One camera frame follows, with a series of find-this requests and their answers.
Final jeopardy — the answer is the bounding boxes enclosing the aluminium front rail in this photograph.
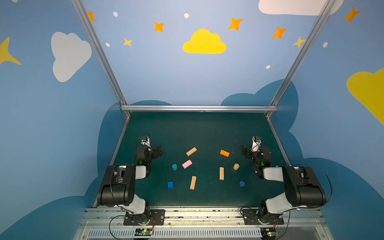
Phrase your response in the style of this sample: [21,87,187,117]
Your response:
[74,206,333,240]

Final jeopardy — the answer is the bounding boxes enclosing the natural wood block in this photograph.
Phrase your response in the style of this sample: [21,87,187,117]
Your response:
[219,167,225,181]
[190,176,197,190]
[186,147,197,157]

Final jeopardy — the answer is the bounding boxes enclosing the aluminium right frame post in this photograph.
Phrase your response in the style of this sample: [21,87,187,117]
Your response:
[266,0,337,119]

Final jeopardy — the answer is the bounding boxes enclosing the controller board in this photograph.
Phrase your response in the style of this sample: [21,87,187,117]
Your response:
[134,229,154,237]
[261,228,278,240]

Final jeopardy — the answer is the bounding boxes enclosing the pink wood block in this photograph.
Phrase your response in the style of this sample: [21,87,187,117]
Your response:
[182,160,193,169]

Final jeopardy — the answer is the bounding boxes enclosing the left controller board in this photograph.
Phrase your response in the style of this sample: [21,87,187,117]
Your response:
[134,229,154,237]

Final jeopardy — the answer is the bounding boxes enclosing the natural wood block front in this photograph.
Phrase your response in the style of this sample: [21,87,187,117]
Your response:
[190,176,197,190]

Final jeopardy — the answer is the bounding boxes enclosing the blue wood cube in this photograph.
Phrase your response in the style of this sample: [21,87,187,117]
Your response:
[167,181,174,189]

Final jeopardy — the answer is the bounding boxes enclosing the aluminium rear frame bar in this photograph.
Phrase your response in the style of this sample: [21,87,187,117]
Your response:
[121,105,278,112]

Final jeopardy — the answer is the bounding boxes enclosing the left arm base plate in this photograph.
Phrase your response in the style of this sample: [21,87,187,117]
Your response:
[123,210,165,226]

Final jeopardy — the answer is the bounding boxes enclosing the aluminium frame post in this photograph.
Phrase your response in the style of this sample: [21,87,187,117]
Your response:
[71,0,127,106]
[266,0,337,119]

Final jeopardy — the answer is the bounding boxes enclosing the orange wood block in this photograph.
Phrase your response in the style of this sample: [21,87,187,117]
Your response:
[220,150,230,158]

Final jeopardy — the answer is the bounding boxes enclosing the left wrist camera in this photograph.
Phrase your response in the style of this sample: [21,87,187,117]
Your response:
[140,135,151,148]

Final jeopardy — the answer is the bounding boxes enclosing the right controller board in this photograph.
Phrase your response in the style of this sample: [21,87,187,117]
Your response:
[261,228,278,240]

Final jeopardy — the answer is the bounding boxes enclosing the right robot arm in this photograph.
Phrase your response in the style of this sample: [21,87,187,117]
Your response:
[242,146,328,225]

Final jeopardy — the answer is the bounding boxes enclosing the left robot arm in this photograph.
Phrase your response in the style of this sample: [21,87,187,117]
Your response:
[97,145,163,225]

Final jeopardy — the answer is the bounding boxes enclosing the natural wood cylinder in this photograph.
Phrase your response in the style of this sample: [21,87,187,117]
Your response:
[233,164,240,171]

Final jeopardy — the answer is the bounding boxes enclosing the aluminium left frame post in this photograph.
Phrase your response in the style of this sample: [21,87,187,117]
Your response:
[71,0,127,106]

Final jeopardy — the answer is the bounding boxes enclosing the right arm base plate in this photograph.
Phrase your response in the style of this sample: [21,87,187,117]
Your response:
[240,208,285,225]

